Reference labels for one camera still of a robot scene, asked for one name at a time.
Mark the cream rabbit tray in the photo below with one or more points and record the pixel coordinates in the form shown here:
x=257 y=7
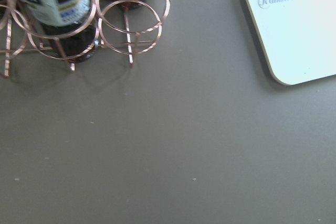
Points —
x=297 y=38

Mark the front tea bottle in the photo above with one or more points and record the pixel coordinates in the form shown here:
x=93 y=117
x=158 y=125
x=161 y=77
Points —
x=60 y=6

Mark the copper wire bottle rack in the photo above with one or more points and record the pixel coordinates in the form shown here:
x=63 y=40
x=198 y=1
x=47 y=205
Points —
x=128 y=27

